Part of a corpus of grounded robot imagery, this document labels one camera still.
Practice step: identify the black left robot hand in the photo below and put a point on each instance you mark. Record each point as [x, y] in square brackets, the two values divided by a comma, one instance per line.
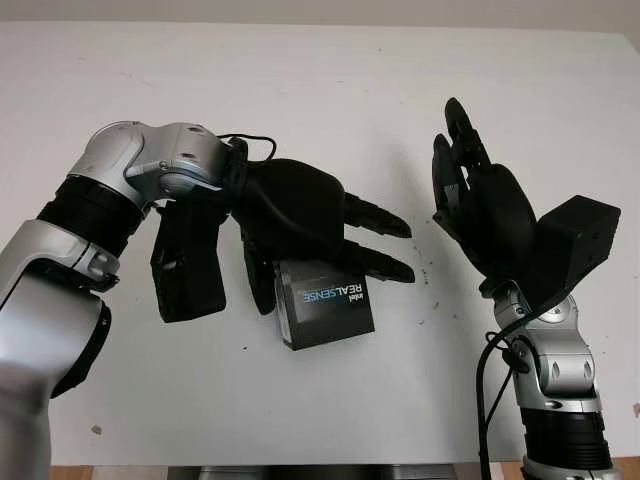
[300, 210]

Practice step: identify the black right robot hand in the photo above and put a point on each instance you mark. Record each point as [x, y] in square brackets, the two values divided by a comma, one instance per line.
[495, 220]

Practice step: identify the black RealSense box lid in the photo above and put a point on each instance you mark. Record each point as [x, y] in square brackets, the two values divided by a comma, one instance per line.
[330, 315]

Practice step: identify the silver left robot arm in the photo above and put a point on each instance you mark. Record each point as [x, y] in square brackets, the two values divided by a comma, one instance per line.
[115, 160]

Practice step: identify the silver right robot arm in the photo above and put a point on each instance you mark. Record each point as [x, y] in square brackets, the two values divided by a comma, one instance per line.
[560, 365]

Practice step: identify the grey robot torso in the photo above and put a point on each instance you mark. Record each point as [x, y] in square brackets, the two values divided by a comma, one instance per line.
[325, 474]

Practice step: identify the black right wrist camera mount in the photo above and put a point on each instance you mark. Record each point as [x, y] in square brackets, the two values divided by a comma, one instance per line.
[580, 240]

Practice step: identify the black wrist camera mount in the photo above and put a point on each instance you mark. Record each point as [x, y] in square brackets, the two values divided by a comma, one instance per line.
[580, 240]
[187, 270]

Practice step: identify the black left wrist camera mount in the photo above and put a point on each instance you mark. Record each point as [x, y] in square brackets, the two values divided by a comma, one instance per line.
[187, 270]

